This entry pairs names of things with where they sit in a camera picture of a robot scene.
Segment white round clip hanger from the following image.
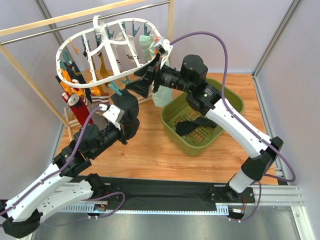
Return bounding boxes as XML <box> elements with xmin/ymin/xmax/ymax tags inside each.
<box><xmin>54</xmin><ymin>14</ymin><xmax>163</xmax><ymax>89</ymax></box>

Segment grey sock red stripes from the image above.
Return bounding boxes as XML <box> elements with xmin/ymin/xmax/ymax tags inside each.
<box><xmin>91</xmin><ymin>92</ymin><xmax>110</xmax><ymax>105</ymax></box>

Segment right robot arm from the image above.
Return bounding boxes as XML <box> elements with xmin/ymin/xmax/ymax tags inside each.
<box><xmin>126</xmin><ymin>54</ymin><xmax>284</xmax><ymax>194</ymax></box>

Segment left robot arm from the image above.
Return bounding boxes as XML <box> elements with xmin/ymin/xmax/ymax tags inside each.
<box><xmin>0</xmin><ymin>119</ymin><xmax>140</xmax><ymax>239</ymax></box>

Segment mint green cartoon sock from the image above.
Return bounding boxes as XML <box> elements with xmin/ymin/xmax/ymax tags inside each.
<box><xmin>149</xmin><ymin>41</ymin><xmax>173</xmax><ymax>108</ymax></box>

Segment mustard yellow sock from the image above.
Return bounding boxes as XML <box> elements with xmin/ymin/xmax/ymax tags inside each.
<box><xmin>98</xmin><ymin>53</ymin><xmax>110</xmax><ymax>78</ymax></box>
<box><xmin>87</xmin><ymin>69</ymin><xmax>104</xmax><ymax>96</ymax></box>

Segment white sock black stripes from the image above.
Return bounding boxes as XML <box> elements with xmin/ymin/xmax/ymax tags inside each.
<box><xmin>110</xmin><ymin>43</ymin><xmax>123</xmax><ymax>73</ymax></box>

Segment red panda sock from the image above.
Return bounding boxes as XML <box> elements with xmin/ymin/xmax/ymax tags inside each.
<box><xmin>61</xmin><ymin>92</ymin><xmax>90</xmax><ymax>126</ymax></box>

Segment navy blue sock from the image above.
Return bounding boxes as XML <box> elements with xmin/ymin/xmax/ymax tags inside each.
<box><xmin>60</xmin><ymin>60</ymin><xmax>86</xmax><ymax>84</ymax></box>

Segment olive green plastic basket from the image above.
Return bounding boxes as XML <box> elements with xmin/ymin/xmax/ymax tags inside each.
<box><xmin>159</xmin><ymin>77</ymin><xmax>245</xmax><ymax>157</ymax></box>

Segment metal hanging rod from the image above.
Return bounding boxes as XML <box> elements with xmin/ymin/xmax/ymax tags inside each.
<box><xmin>0</xmin><ymin>0</ymin><xmax>171</xmax><ymax>45</ymax></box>

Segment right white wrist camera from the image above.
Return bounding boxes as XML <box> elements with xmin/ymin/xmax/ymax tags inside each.
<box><xmin>154</xmin><ymin>37</ymin><xmax>173</xmax><ymax>69</ymax></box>

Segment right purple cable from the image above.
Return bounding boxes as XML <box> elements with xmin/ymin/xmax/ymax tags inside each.
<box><xmin>169</xmin><ymin>31</ymin><xmax>297</xmax><ymax>183</ymax></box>

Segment purple cable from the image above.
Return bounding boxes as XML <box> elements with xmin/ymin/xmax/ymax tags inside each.
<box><xmin>0</xmin><ymin>104</ymin><xmax>108</xmax><ymax>218</ymax></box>
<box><xmin>169</xmin><ymin>31</ymin><xmax>297</xmax><ymax>183</ymax></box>

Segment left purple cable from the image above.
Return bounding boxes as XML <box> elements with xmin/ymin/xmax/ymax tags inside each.
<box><xmin>0</xmin><ymin>104</ymin><xmax>108</xmax><ymax>218</ymax></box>

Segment wooden drying rack frame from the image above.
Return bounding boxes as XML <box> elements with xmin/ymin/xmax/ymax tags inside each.
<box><xmin>0</xmin><ymin>0</ymin><xmax>165</xmax><ymax>145</ymax></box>

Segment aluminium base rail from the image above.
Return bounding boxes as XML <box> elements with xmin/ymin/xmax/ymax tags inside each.
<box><xmin>62</xmin><ymin>177</ymin><xmax>303</xmax><ymax>215</ymax></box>

